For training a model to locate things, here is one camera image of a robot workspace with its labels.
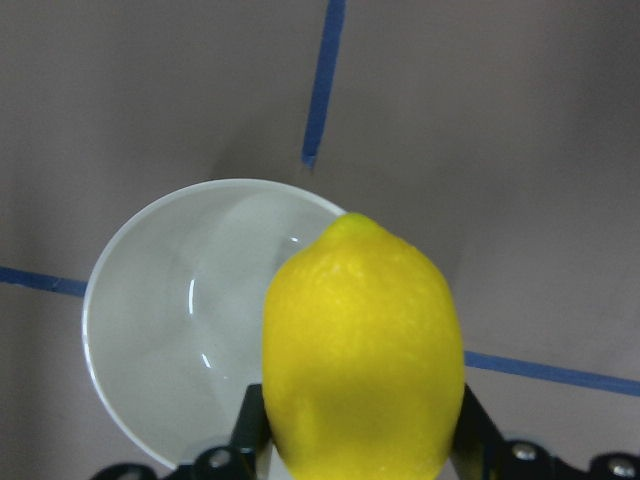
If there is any white bowl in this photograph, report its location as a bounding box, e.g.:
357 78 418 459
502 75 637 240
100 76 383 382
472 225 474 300
82 179 342 467

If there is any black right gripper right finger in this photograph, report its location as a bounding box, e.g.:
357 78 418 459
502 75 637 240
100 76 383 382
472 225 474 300
452 385 503 480

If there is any yellow lemon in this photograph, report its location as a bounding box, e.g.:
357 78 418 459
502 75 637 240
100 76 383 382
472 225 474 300
262 213 464 479

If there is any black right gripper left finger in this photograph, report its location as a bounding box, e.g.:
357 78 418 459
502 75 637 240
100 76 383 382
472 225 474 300
229 384 273 480

